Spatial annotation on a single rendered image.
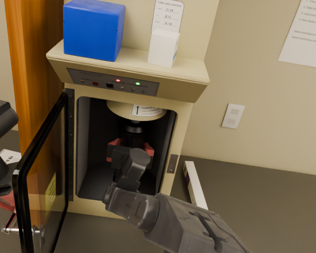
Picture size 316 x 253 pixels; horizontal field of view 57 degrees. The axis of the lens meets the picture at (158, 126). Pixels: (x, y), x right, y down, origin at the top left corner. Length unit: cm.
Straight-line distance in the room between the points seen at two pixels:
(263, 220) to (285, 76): 56
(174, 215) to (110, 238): 67
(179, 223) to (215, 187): 93
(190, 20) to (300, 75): 70
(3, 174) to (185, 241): 44
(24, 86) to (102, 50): 20
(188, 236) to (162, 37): 40
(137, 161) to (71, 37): 32
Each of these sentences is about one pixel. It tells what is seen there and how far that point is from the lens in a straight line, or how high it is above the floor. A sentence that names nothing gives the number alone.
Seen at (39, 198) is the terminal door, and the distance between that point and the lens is 64.
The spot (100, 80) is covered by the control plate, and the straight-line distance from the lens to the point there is 65.
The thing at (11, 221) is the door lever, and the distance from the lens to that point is 67.
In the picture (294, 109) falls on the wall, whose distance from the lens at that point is 133.
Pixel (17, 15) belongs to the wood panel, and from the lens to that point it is 63.
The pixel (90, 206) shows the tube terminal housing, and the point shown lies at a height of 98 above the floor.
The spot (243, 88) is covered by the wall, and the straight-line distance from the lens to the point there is 122.
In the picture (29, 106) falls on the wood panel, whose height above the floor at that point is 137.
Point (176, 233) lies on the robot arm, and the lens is 29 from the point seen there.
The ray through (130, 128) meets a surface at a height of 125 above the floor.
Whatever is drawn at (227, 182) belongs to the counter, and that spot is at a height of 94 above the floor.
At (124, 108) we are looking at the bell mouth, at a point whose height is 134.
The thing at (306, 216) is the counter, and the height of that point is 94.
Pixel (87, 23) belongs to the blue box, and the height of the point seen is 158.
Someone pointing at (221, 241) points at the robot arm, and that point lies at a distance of 31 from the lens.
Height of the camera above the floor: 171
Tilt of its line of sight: 31 degrees down
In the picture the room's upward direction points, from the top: 11 degrees clockwise
